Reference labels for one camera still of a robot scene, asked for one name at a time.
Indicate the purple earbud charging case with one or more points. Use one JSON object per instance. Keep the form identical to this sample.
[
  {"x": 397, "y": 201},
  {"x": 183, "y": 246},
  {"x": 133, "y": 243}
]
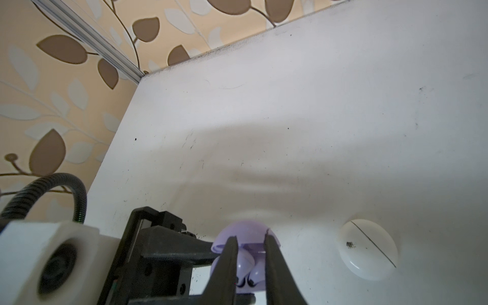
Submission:
[{"x": 250, "y": 236}]

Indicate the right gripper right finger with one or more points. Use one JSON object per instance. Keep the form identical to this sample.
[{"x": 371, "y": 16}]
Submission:
[{"x": 280, "y": 285}]

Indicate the white earbud charging case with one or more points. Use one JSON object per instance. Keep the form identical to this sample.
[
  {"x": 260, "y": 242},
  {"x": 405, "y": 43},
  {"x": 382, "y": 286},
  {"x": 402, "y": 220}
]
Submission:
[{"x": 368, "y": 250}]

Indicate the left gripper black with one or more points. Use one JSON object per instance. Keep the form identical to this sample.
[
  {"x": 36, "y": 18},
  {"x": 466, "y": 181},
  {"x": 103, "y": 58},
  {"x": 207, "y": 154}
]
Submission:
[{"x": 154, "y": 261}]

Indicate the aluminium frame left post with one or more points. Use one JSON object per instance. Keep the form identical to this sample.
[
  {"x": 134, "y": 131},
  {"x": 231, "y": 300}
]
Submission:
[{"x": 74, "y": 24}]

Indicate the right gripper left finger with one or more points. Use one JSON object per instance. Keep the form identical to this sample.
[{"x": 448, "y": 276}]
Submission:
[{"x": 221, "y": 287}]

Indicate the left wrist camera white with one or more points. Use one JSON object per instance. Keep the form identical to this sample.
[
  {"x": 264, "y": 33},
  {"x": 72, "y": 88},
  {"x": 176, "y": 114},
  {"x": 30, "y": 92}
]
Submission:
[{"x": 54, "y": 263}]

